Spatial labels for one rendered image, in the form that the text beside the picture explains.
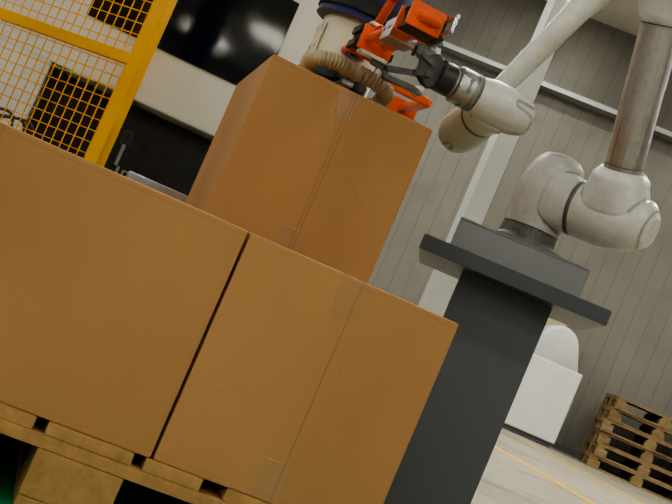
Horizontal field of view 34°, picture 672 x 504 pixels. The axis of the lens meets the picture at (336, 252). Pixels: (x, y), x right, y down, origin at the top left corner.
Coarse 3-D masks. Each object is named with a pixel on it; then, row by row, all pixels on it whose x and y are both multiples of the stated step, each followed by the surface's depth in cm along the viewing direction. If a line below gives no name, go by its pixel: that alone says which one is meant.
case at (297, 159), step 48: (240, 96) 276; (288, 96) 245; (336, 96) 247; (240, 144) 243; (288, 144) 245; (336, 144) 247; (384, 144) 250; (192, 192) 291; (240, 192) 243; (288, 192) 245; (336, 192) 248; (384, 192) 250; (288, 240) 246; (336, 240) 248; (384, 240) 251
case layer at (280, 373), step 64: (0, 128) 171; (0, 192) 171; (64, 192) 174; (128, 192) 176; (0, 256) 172; (64, 256) 174; (128, 256) 176; (192, 256) 179; (256, 256) 182; (0, 320) 172; (64, 320) 175; (128, 320) 177; (192, 320) 180; (256, 320) 182; (320, 320) 185; (384, 320) 188; (448, 320) 190; (0, 384) 173; (64, 384) 175; (128, 384) 178; (192, 384) 180; (256, 384) 183; (320, 384) 185; (384, 384) 188; (128, 448) 178; (192, 448) 181; (256, 448) 183; (320, 448) 186; (384, 448) 189
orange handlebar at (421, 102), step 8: (424, 16) 215; (432, 16) 215; (432, 24) 215; (440, 24) 216; (376, 32) 241; (368, 40) 248; (376, 40) 243; (344, 48) 267; (384, 48) 249; (392, 48) 244; (400, 88) 286; (408, 96) 287; (424, 96) 288; (400, 104) 310; (408, 104) 302; (416, 104) 294; (424, 104) 288
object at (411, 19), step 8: (416, 0) 215; (408, 8) 221; (416, 8) 216; (424, 8) 216; (432, 8) 216; (400, 16) 223; (408, 16) 215; (416, 16) 216; (440, 16) 217; (400, 24) 220; (408, 24) 216; (416, 24) 216; (424, 24) 216; (408, 32) 222; (416, 32) 219; (424, 32) 217; (432, 32) 217; (440, 32) 217; (424, 40) 222
